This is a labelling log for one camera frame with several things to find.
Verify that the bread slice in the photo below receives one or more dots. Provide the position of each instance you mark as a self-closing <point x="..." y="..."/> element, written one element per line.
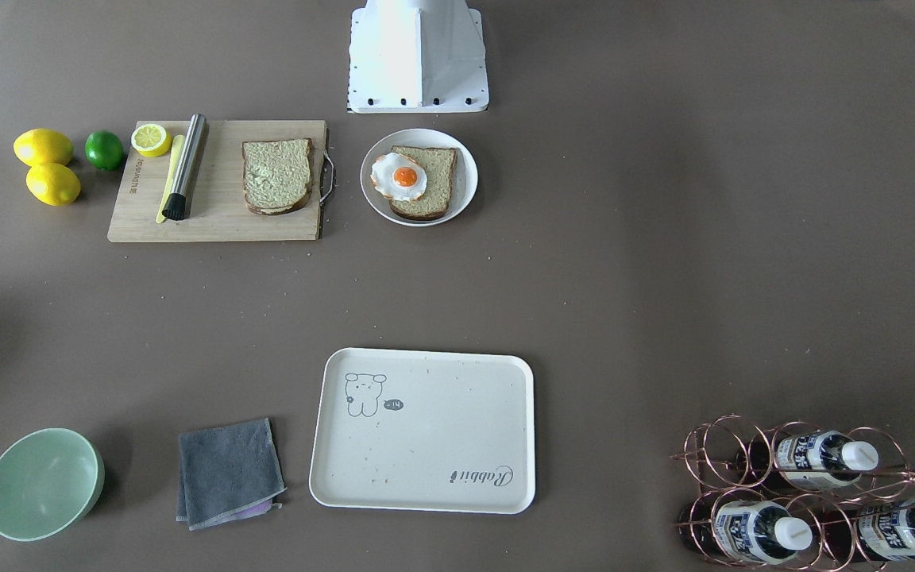
<point x="276" y="175"/>
<point x="439" y="165"/>

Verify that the cream rabbit tray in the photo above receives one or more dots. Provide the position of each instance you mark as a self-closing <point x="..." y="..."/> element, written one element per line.
<point x="425" y="431"/>

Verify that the white round plate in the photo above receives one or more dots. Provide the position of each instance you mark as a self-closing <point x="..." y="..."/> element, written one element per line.
<point x="465" y="177"/>

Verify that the bread slice on plate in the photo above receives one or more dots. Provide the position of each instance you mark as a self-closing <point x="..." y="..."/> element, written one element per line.
<point x="439" y="165"/>

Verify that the fried egg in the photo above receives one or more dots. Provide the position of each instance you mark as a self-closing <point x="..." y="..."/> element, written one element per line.
<point x="396" y="176"/>

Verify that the wooden cutting board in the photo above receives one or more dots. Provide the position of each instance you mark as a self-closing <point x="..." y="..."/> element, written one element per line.
<point x="216" y="210"/>

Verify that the steel muddler black tip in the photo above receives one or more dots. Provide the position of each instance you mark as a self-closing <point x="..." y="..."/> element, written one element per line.
<point x="174" y="207"/>

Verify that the grey folded cloth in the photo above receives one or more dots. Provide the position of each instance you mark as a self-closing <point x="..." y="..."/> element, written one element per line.
<point x="227" y="474"/>

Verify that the yellow plastic knife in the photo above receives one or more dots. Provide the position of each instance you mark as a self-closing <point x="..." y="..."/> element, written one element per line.
<point x="174" y="157"/>

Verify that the half cut lemon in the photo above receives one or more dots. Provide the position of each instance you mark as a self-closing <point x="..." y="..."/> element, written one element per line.
<point x="151" y="140"/>

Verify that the green lime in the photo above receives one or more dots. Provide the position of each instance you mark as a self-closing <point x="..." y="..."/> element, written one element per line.
<point x="104" y="150"/>

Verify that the tea bottle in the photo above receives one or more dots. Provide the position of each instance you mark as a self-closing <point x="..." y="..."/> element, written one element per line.
<point x="743" y="532"/>
<point x="816" y="461"/>
<point x="883" y="533"/>

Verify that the tea bottle upper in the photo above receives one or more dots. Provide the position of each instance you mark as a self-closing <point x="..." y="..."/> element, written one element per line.
<point x="816" y="461"/>

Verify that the yellow lemon lower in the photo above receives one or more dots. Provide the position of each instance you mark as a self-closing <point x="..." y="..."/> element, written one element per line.
<point x="53" y="184"/>

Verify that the yellow lemon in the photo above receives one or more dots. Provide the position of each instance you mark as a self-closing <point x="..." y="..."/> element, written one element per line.
<point x="42" y="146"/>
<point x="53" y="184"/>

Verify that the yellow lemon upper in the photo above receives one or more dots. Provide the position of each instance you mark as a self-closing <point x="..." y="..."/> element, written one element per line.
<point x="42" y="146"/>

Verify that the green ceramic bowl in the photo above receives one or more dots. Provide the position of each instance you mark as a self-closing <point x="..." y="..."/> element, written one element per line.
<point x="49" y="480"/>

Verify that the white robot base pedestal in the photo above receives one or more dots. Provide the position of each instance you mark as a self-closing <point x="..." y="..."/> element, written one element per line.
<point x="417" y="57"/>

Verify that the copper wire bottle rack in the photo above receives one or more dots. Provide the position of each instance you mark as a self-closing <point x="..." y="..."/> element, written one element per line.
<point x="798" y="497"/>

